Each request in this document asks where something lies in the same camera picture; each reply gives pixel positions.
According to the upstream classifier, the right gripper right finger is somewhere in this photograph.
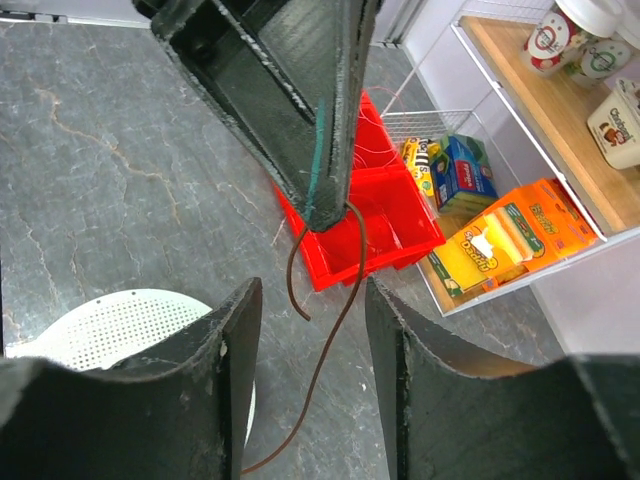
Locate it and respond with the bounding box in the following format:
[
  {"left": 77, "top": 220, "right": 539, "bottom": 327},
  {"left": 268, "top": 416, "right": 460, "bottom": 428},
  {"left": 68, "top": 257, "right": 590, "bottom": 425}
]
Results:
[{"left": 365, "top": 279, "right": 639, "bottom": 479}]

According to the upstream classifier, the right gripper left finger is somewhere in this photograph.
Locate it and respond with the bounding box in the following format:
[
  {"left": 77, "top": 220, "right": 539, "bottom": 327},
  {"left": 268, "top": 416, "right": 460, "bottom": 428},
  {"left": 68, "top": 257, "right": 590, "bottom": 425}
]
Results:
[{"left": 1, "top": 278, "right": 262, "bottom": 479}]

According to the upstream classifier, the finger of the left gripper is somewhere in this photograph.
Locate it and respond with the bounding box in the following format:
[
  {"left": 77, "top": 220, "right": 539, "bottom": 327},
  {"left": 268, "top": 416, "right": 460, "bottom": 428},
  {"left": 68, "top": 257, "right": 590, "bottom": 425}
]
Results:
[
  {"left": 309, "top": 1, "right": 383, "bottom": 232},
  {"left": 149, "top": 1, "right": 329, "bottom": 220}
]

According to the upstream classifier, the white perforated spool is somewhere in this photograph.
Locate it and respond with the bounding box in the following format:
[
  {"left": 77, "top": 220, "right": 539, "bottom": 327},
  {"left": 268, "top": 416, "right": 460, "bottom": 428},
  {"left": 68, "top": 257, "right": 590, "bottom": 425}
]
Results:
[{"left": 6, "top": 283, "right": 261, "bottom": 449}]

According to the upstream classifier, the thin brown cable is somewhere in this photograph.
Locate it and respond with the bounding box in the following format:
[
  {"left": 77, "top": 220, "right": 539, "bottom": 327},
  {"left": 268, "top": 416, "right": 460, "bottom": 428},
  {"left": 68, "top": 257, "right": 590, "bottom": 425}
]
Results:
[{"left": 241, "top": 200, "right": 369, "bottom": 476}]

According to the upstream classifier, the yellow candy pack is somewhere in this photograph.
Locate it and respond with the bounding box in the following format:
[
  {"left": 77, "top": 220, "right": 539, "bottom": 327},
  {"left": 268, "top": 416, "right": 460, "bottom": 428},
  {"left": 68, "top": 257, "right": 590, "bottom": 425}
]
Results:
[{"left": 401, "top": 137, "right": 441, "bottom": 197}]

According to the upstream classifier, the blue green sponge pack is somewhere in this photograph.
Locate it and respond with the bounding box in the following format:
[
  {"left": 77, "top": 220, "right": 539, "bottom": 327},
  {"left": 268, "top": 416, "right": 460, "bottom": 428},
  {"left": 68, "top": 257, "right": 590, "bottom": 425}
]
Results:
[{"left": 430, "top": 133, "right": 499, "bottom": 216}]

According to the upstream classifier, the red compartment bin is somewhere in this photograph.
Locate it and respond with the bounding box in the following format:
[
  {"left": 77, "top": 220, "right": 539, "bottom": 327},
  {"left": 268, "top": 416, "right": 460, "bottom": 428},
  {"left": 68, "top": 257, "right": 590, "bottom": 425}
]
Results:
[{"left": 300, "top": 93, "right": 445, "bottom": 291}]

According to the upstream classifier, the orange yellow sponge box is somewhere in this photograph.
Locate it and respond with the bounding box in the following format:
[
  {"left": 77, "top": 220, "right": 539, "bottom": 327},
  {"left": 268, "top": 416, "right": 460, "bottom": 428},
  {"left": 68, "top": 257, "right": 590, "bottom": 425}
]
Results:
[{"left": 428, "top": 179, "right": 598, "bottom": 298}]

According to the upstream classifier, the white paper cup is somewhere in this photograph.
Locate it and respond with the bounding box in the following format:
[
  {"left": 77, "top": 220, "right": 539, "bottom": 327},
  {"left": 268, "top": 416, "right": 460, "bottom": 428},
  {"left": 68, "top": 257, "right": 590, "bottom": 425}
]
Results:
[{"left": 520, "top": 0, "right": 623, "bottom": 77}]

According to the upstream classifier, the white pudding cup pack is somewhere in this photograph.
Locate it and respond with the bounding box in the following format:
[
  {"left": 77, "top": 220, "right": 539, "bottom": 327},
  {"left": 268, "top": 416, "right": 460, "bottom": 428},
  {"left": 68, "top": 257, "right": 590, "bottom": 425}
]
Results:
[{"left": 587, "top": 78, "right": 640, "bottom": 170}]

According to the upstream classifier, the white wire wooden shelf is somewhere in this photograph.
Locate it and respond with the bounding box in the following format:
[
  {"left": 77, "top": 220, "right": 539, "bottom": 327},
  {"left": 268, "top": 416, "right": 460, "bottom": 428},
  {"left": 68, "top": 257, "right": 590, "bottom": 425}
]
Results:
[{"left": 379, "top": 0, "right": 640, "bottom": 317}]

